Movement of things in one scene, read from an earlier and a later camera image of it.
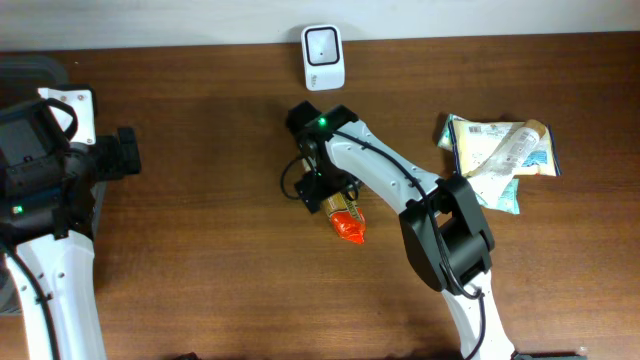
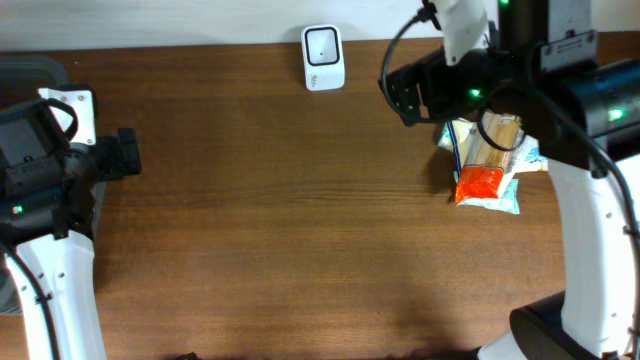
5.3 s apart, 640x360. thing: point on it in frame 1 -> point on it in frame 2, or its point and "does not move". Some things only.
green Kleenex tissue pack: [448, 138] does not move
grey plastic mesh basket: [21, 78] does not move
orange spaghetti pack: [346, 217] -> [482, 175]
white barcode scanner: [324, 60] does not move
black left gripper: [112, 146] does not move
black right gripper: [310, 183] -> [423, 73]
